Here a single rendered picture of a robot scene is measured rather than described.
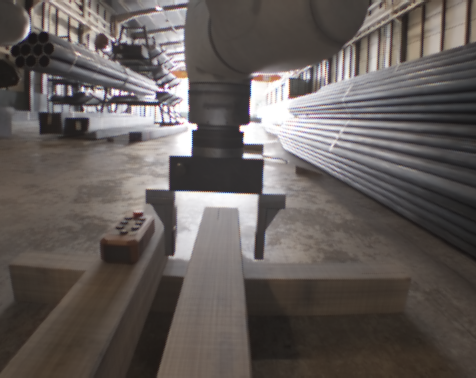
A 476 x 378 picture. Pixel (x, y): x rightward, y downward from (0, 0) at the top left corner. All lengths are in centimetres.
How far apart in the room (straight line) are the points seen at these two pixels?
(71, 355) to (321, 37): 41
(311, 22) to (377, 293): 74
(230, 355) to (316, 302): 48
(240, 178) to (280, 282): 40
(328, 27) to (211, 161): 25
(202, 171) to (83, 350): 27
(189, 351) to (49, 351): 16
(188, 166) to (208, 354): 24
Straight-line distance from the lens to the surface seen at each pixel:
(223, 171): 47
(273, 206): 49
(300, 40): 30
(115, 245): 62
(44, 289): 94
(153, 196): 50
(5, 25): 85
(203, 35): 42
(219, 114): 44
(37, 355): 44
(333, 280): 85
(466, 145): 142
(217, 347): 43
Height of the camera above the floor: 46
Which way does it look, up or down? 12 degrees down
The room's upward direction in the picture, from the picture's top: 3 degrees clockwise
